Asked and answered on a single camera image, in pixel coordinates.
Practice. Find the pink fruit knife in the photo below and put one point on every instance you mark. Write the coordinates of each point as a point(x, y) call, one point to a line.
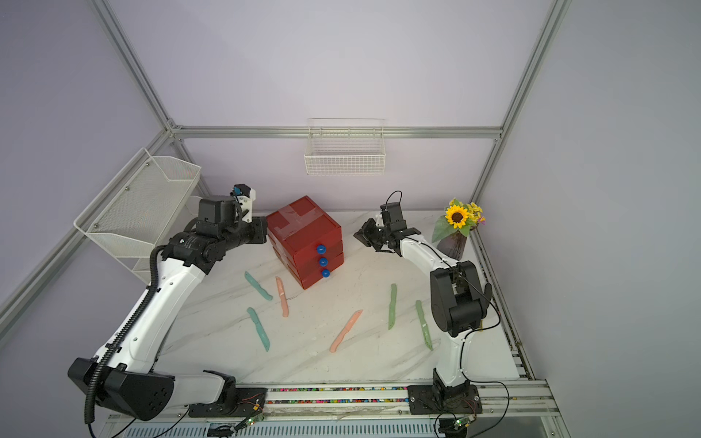
point(345, 330)
point(283, 297)

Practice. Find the teal fruit knife lower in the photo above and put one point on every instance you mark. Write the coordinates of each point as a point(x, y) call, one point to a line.
point(261, 332)

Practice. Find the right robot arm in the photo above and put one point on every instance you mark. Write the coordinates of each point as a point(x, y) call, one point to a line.
point(458, 306)

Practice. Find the sunflower bouquet in vase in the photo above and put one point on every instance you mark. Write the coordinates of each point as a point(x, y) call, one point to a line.
point(454, 226)

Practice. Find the light green fruit knife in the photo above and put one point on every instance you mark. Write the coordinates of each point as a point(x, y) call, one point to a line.
point(392, 306)
point(424, 326)

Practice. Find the teal fruit knife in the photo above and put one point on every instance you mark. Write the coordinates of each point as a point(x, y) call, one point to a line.
point(257, 287)
point(261, 332)

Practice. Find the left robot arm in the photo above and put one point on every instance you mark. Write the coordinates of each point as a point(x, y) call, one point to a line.
point(120, 375)

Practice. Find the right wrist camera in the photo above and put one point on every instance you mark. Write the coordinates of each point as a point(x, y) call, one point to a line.
point(391, 213)

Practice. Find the white wire wall basket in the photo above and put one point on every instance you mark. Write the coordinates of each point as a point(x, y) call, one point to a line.
point(345, 147)

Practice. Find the red drawer cabinet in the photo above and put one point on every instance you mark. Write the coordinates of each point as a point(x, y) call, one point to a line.
point(307, 241)

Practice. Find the teal fruit knife upper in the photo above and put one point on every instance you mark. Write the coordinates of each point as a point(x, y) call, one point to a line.
point(257, 287)

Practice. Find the white mesh two-tier shelf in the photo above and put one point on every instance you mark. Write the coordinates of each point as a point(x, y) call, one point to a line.
point(151, 199)

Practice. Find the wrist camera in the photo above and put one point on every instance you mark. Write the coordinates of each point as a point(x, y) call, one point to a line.
point(391, 213)
point(245, 197)

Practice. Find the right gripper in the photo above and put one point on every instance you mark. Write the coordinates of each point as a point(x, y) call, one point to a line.
point(364, 235)

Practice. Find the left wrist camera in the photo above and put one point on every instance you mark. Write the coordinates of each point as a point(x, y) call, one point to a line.
point(245, 197)

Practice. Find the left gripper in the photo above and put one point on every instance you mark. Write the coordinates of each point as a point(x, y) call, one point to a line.
point(259, 226)

